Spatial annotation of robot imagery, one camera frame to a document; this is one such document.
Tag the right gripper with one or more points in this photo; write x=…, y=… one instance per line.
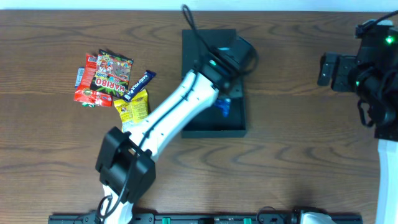
x=342, y=73

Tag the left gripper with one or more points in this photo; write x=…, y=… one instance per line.
x=232, y=90

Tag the blue Oreo cookie pack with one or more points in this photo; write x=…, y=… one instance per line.
x=224, y=105

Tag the dark green lidded box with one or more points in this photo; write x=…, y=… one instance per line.
x=210, y=123

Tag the dark blue Dairy Milk bar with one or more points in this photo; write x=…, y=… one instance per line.
x=138, y=86

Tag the black Haribo candy bag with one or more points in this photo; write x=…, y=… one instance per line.
x=112, y=73

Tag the red candy bag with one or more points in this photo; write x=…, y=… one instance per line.
x=83, y=93

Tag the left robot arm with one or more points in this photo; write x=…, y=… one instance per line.
x=126, y=160

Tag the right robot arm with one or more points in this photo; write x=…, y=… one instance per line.
x=372, y=75

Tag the yellow snack bag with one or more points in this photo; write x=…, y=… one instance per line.
x=132, y=113

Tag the small green wrapped candy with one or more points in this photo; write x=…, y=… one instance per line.
x=88, y=105

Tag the small blue white packet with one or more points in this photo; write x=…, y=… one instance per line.
x=79, y=77

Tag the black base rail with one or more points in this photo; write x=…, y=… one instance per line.
x=148, y=218

